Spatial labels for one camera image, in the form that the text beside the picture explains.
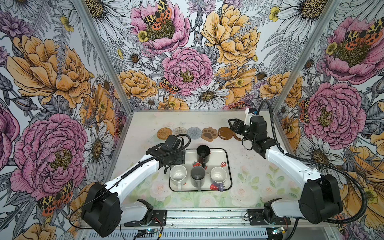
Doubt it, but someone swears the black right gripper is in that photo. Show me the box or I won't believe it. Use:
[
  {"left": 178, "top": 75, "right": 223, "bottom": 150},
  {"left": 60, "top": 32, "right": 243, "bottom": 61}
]
[{"left": 227, "top": 118, "right": 257, "bottom": 143}]

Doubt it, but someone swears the woven rattan round coaster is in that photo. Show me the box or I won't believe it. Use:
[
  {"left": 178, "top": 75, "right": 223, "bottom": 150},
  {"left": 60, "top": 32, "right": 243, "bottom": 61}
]
[{"left": 157, "top": 128, "right": 173, "bottom": 140}]

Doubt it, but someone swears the plain brown round coaster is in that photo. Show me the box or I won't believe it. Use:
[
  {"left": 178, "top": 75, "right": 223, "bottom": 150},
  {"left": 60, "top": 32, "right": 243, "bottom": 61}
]
[{"left": 233, "top": 132, "right": 242, "bottom": 142}]

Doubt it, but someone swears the grey woven round coaster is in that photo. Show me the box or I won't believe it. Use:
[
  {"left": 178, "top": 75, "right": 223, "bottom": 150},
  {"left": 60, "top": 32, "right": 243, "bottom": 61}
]
[{"left": 187, "top": 127, "right": 202, "bottom": 140}]

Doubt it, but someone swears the scratched brown round coaster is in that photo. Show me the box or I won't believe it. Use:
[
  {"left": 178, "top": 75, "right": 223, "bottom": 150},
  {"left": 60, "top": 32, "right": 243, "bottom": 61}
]
[{"left": 218, "top": 127, "right": 233, "bottom": 140}]

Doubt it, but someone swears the black mug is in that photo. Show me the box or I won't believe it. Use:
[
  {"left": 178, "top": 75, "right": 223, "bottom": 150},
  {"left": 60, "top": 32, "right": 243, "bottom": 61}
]
[{"left": 197, "top": 145, "right": 211, "bottom": 168}]

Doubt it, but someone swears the cork paw print coaster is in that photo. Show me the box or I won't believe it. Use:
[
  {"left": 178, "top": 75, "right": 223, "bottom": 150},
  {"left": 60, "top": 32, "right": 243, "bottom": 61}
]
[{"left": 201, "top": 127, "right": 218, "bottom": 142}]

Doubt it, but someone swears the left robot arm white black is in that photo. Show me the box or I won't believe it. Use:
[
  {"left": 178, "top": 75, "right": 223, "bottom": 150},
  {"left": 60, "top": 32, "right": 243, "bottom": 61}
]
[{"left": 80, "top": 134, "right": 192, "bottom": 237}]

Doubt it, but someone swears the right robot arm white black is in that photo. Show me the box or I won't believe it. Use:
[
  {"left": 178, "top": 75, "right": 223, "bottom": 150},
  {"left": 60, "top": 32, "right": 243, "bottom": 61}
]
[{"left": 228, "top": 114, "right": 343, "bottom": 224}]

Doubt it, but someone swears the grey mug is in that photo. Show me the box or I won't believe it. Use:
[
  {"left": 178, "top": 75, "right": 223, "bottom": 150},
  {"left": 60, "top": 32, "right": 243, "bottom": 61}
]
[{"left": 191, "top": 166, "right": 206, "bottom": 192}]

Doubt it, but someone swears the white strawberry tray black rim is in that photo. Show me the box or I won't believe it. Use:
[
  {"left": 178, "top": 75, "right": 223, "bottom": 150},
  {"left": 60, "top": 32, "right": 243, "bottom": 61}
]
[{"left": 169, "top": 148, "right": 233, "bottom": 193}]

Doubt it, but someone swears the green circuit board left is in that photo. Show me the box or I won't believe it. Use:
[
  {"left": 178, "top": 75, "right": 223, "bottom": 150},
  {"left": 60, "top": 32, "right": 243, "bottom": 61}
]
[{"left": 138, "top": 228, "right": 160, "bottom": 235}]

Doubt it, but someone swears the green circuit board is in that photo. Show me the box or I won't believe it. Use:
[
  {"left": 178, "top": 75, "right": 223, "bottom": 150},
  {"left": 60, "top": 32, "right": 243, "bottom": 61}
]
[
  {"left": 272, "top": 227, "right": 286, "bottom": 235},
  {"left": 138, "top": 228, "right": 160, "bottom": 235}
]

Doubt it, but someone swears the green circuit board right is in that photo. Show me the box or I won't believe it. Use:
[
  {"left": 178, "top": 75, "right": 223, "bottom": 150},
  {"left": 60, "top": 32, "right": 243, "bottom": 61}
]
[{"left": 272, "top": 227, "right": 286, "bottom": 235}]

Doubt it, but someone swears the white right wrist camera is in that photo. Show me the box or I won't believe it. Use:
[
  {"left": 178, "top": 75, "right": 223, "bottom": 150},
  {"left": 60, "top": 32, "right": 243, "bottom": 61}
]
[{"left": 244, "top": 108, "right": 258, "bottom": 126}]

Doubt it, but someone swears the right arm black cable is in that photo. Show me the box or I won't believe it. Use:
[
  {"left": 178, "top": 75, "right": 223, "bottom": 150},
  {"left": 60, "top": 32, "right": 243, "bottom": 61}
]
[{"left": 256, "top": 98, "right": 368, "bottom": 240}]

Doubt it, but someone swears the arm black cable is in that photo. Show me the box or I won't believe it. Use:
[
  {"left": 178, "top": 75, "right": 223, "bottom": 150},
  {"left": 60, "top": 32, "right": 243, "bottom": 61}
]
[
  {"left": 256, "top": 98, "right": 368, "bottom": 240},
  {"left": 68, "top": 133, "right": 192, "bottom": 230}
]

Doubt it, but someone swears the white mug purple handle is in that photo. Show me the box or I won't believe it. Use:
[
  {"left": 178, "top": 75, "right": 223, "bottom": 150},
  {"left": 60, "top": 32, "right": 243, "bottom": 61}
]
[{"left": 210, "top": 167, "right": 227, "bottom": 192}]

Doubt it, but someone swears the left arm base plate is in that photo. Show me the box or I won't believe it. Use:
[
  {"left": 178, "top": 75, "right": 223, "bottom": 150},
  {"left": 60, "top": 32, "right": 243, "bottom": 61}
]
[{"left": 124, "top": 210, "right": 168, "bottom": 227}]

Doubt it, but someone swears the aluminium frame rail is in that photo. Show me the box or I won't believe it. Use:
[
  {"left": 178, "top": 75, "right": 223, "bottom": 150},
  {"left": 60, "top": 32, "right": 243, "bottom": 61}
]
[{"left": 76, "top": 206, "right": 335, "bottom": 230}]

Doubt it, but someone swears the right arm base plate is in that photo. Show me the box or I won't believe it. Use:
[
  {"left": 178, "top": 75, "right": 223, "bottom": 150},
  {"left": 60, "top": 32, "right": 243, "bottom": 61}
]
[{"left": 247, "top": 209, "right": 292, "bottom": 226}]

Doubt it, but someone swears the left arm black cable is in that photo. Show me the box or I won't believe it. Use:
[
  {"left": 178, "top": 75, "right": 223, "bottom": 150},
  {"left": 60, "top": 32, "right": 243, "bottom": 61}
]
[{"left": 68, "top": 133, "right": 192, "bottom": 230}]

